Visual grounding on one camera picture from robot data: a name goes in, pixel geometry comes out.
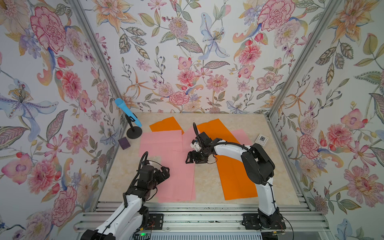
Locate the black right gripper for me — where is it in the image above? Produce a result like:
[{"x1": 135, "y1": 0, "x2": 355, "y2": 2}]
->
[{"x1": 185, "y1": 147, "x2": 209, "y2": 163}]

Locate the large pink paper sheet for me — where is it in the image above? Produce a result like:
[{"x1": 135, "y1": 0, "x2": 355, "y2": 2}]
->
[{"x1": 155, "y1": 125, "x2": 254, "y2": 203}]

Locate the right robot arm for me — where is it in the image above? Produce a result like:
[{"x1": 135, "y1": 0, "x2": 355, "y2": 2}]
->
[{"x1": 186, "y1": 132, "x2": 286, "y2": 231}]

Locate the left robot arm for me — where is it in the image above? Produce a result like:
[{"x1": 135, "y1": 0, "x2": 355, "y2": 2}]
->
[{"x1": 81, "y1": 165, "x2": 170, "y2": 240}]

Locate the purple cube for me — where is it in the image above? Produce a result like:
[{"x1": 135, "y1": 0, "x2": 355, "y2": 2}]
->
[{"x1": 118, "y1": 137, "x2": 131, "y2": 150}]

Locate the blue microphone on stand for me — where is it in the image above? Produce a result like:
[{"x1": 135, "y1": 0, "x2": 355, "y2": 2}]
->
[{"x1": 115, "y1": 98, "x2": 143, "y2": 139}]

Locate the white playing card box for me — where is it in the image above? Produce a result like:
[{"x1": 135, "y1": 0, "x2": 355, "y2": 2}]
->
[{"x1": 255, "y1": 134, "x2": 269, "y2": 147}]

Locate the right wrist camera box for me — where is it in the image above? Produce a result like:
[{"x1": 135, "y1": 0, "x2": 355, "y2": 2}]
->
[{"x1": 191, "y1": 140, "x2": 202, "y2": 152}]

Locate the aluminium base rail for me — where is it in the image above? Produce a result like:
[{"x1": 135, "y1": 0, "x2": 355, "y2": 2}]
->
[{"x1": 74, "y1": 202, "x2": 334, "y2": 240}]

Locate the left aluminium frame post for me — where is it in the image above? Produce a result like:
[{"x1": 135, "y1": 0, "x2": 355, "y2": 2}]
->
[{"x1": 69, "y1": 0, "x2": 122, "y2": 98}]

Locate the aluminium corner frame post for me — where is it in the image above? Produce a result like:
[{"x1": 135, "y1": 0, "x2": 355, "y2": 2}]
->
[{"x1": 266, "y1": 0, "x2": 340, "y2": 121}]

